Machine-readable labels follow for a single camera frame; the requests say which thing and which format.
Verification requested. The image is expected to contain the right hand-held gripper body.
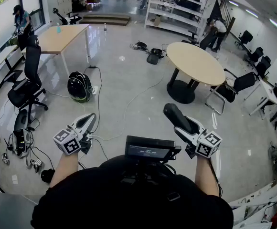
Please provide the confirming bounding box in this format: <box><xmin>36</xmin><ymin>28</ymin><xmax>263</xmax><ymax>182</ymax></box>
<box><xmin>185</xmin><ymin>129</ymin><xmax>223</xmax><ymax>159</ymax></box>

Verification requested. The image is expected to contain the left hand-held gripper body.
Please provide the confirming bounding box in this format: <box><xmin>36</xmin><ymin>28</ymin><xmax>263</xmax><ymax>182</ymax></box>
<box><xmin>53</xmin><ymin>125</ymin><xmax>93</xmax><ymax>156</ymax></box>

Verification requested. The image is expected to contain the person's left forearm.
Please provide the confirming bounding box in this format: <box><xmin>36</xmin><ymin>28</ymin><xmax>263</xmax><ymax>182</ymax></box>
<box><xmin>49</xmin><ymin>151</ymin><xmax>80</xmax><ymax>188</ymax></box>

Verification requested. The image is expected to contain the person's right forearm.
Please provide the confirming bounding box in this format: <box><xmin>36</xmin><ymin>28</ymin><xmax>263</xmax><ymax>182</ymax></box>
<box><xmin>194</xmin><ymin>156</ymin><xmax>220</xmax><ymax>197</ymax></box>

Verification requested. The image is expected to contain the small black monitor screen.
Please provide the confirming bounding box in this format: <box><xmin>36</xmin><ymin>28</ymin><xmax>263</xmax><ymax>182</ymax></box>
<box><xmin>124</xmin><ymin>135</ymin><xmax>182</xmax><ymax>163</ymax></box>

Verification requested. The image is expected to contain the black round pouch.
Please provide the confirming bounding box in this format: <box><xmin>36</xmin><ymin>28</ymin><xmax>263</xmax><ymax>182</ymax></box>
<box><xmin>41</xmin><ymin>168</ymin><xmax>55</xmax><ymax>184</ymax></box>

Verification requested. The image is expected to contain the grey wearable equipment pack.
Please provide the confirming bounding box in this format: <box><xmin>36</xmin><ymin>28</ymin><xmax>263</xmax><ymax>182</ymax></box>
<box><xmin>12</xmin><ymin>108</ymin><xmax>34</xmax><ymax>158</ymax></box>

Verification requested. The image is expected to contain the round wooden table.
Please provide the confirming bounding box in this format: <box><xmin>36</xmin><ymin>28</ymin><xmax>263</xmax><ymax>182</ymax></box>
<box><xmin>166</xmin><ymin>42</ymin><xmax>226</xmax><ymax>104</ymax></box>

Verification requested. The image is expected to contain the black mesh office chair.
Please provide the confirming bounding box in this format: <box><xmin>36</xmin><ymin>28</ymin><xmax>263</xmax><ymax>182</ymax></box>
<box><xmin>7</xmin><ymin>35</ymin><xmax>49</xmax><ymax>119</ymax></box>

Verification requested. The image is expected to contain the white office desk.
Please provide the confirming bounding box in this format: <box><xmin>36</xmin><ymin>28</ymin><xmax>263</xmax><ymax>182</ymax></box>
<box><xmin>243</xmin><ymin>79</ymin><xmax>277</xmax><ymax>120</ymax></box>

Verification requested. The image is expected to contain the white cluttered desk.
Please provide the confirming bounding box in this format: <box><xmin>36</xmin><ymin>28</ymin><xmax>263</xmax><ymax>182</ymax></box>
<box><xmin>229</xmin><ymin>173</ymin><xmax>277</xmax><ymax>229</ymax></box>

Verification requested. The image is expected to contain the person's black shirt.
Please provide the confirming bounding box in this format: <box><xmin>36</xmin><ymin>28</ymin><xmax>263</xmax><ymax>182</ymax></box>
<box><xmin>30</xmin><ymin>155</ymin><xmax>234</xmax><ymax>229</ymax></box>

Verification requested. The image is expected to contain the open black equipment bag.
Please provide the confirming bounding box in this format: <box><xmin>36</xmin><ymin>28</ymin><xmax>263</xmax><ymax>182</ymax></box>
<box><xmin>146</xmin><ymin>48</ymin><xmax>165</xmax><ymax>65</ymax></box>

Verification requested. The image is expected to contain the rectangular wooden table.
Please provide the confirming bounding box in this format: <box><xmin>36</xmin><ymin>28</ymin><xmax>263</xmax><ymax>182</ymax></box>
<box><xmin>21</xmin><ymin>24</ymin><xmax>90</xmax><ymax>76</ymax></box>

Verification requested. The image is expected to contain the black headrest office chair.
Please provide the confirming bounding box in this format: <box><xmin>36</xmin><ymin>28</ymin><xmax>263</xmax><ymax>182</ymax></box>
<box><xmin>181</xmin><ymin>29</ymin><xmax>201</xmax><ymax>47</ymax></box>

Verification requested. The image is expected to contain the black swivel office chair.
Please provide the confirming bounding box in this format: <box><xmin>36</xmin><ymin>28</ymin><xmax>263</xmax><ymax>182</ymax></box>
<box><xmin>235</xmin><ymin>30</ymin><xmax>254</xmax><ymax>50</ymax></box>
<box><xmin>255</xmin><ymin>55</ymin><xmax>272</xmax><ymax>78</ymax></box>
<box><xmin>245</xmin><ymin>46</ymin><xmax>265</xmax><ymax>64</ymax></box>

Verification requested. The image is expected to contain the white standing desk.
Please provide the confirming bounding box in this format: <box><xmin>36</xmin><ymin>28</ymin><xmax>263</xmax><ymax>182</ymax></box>
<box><xmin>0</xmin><ymin>44</ymin><xmax>19</xmax><ymax>68</ymax></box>

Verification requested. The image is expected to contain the black and white office chair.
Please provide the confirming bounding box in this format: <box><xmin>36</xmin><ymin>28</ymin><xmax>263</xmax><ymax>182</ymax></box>
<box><xmin>52</xmin><ymin>7</ymin><xmax>82</xmax><ymax>25</ymax></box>

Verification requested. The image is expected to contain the brown wooden step platform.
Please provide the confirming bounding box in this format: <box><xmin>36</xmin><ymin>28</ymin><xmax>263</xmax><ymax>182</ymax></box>
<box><xmin>79</xmin><ymin>13</ymin><xmax>131</xmax><ymax>26</ymax></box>

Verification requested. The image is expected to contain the white shelving rack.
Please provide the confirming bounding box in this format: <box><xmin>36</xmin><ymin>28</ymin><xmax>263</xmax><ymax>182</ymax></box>
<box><xmin>144</xmin><ymin>0</ymin><xmax>219</xmax><ymax>37</ymax></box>

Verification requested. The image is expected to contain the black metal staircase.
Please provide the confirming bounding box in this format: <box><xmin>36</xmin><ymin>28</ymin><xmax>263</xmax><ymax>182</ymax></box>
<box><xmin>210</xmin><ymin>0</ymin><xmax>236</xmax><ymax>37</ymax></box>

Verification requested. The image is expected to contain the large black-framed window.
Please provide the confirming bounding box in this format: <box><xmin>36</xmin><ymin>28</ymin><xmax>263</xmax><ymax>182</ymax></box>
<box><xmin>0</xmin><ymin>0</ymin><xmax>46</xmax><ymax>64</ymax></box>

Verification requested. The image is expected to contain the black chest harness mount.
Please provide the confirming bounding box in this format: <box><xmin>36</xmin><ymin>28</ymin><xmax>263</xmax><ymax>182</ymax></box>
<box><xmin>120</xmin><ymin>160</ymin><xmax>177</xmax><ymax>186</ymax></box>

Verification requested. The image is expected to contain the grey strap buckle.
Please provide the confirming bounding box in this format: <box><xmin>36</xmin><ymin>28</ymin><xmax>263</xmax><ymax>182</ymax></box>
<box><xmin>166</xmin><ymin>191</ymin><xmax>181</xmax><ymax>202</ymax></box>

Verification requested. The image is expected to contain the black metal-frame visitor chair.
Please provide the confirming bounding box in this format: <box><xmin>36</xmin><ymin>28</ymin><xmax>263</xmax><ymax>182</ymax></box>
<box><xmin>205</xmin><ymin>68</ymin><xmax>260</xmax><ymax>115</ymax></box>

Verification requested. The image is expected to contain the black pack with cables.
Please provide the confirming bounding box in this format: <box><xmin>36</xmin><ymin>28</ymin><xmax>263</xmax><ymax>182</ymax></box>
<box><xmin>130</xmin><ymin>41</ymin><xmax>149</xmax><ymax>50</ymax></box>

